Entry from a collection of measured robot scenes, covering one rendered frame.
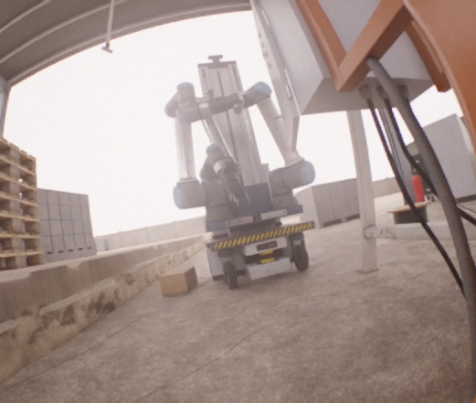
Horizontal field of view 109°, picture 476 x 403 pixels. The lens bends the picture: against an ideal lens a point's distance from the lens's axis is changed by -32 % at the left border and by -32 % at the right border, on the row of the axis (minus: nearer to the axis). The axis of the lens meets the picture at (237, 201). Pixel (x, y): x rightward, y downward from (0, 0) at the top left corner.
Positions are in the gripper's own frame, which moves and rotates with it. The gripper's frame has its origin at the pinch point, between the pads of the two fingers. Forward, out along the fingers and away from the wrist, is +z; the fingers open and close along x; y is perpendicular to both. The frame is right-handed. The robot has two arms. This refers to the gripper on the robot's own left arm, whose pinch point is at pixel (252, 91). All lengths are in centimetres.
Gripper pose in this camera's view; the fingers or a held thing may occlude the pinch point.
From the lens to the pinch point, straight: 119.4
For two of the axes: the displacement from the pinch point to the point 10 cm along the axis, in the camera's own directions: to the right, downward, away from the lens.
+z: 9.6, -2.1, -1.8
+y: 2.0, 9.8, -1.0
